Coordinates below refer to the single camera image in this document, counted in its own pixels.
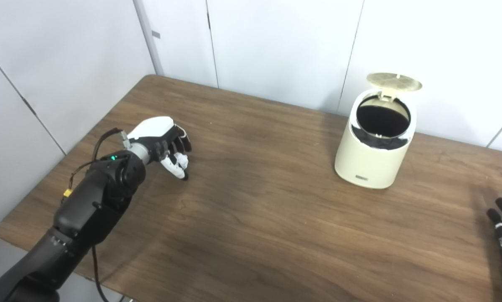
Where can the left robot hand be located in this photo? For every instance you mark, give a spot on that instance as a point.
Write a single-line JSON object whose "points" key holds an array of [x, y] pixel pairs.
{"points": [[154, 128]]}

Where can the cream-colored bin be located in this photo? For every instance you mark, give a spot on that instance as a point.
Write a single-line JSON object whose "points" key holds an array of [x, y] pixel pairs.
{"points": [[370, 165]]}

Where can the round cream bin lid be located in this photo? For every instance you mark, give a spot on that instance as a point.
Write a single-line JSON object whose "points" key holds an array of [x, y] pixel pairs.
{"points": [[394, 81]]}

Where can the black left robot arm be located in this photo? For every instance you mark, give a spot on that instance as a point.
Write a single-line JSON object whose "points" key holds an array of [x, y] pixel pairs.
{"points": [[91, 201]]}

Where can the grey wall corner strip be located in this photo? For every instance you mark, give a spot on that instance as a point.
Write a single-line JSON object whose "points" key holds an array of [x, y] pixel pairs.
{"points": [[149, 40]]}

